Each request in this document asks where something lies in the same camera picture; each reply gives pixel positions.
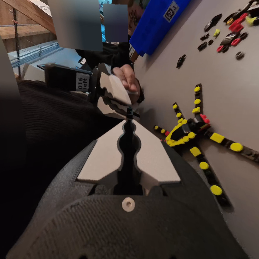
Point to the person's left hand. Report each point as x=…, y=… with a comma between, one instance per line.
x=127, y=76

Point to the blue plastic bin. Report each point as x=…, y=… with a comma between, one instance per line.
x=153, y=26

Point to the black yellow lego spider model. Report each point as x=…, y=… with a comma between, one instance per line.
x=182, y=131

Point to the black lego clip bar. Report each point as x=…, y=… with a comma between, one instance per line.
x=129, y=114

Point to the pile of loose lego pieces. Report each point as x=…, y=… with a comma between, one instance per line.
x=234, y=26

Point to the person's left forearm black sleeve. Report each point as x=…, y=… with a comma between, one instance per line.
x=60, y=101

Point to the grey round lego stud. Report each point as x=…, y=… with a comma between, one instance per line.
x=240, y=55

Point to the printed cardboard lego box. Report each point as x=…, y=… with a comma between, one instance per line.
x=135, y=14

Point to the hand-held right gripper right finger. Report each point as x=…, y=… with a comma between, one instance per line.
x=157, y=159

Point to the small black lego piece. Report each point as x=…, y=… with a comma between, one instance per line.
x=180, y=60

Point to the metal railing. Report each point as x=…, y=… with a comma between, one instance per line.
x=34, y=52

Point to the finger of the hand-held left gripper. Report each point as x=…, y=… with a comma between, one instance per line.
x=115, y=89
x=107, y=108

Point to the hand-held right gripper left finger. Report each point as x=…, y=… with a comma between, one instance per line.
x=101, y=159

